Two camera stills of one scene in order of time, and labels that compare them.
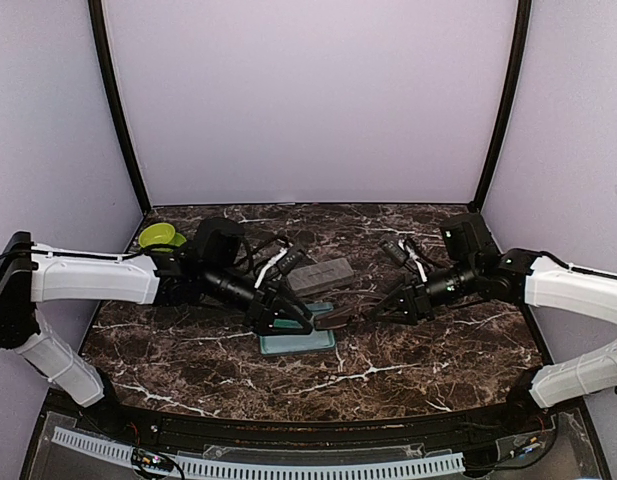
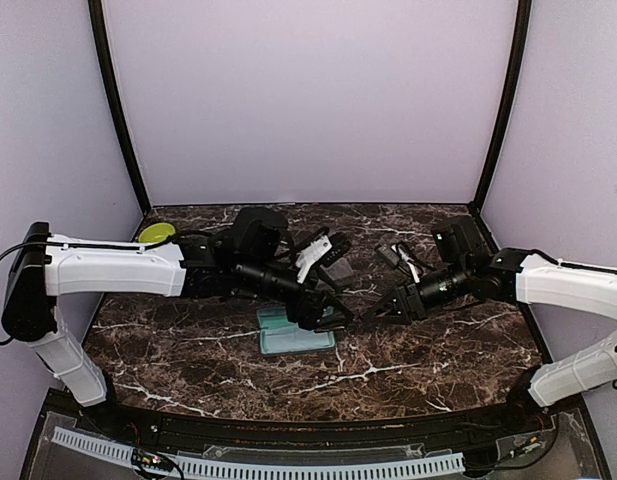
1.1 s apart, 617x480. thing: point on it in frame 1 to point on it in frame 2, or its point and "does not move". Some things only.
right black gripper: (416, 299) does not move
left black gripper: (257, 314) to (309, 318)
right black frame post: (519, 58) does not move
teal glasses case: (316, 340) does not move
